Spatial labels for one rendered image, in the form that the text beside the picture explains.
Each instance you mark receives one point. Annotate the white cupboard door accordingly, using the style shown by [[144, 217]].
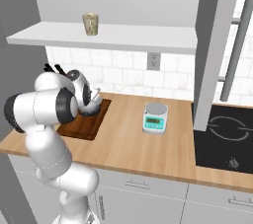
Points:
[[141, 209]]

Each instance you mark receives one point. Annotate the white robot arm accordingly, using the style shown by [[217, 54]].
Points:
[[44, 135]]

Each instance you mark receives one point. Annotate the grey tall unit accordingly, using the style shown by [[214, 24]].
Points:
[[15, 195]]

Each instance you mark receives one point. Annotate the white wall cabinet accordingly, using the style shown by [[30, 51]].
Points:
[[115, 35]]

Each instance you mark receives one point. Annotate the black hob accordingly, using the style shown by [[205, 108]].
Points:
[[224, 149]]

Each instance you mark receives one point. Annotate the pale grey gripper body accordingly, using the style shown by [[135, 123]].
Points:
[[95, 99]]

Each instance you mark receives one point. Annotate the wide white drawer front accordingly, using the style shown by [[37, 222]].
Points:
[[164, 186]]

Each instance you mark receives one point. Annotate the tan mug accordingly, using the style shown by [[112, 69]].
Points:
[[91, 24]]

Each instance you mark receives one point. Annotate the grey wall outlet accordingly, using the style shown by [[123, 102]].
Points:
[[153, 61]]

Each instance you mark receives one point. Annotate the plain grey cabinet door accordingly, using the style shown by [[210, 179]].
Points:
[[19, 53]]

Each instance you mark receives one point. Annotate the white and teal kitchen scale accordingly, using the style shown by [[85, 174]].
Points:
[[155, 121]]

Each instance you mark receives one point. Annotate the dark brown wooden tray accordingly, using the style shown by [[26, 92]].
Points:
[[86, 125]]

